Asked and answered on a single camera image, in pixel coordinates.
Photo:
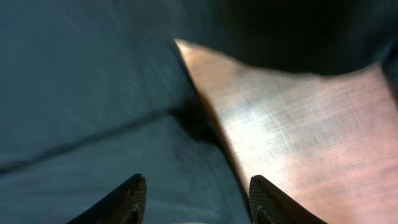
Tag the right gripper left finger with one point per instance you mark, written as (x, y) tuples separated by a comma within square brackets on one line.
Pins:
[(124, 205)]

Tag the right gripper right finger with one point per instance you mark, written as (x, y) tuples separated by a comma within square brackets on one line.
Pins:
[(269, 205)]

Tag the black t-shirt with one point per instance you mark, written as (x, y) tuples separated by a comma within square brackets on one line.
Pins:
[(93, 92)]

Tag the black clothes pile right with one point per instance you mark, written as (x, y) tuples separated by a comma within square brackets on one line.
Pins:
[(326, 37)]

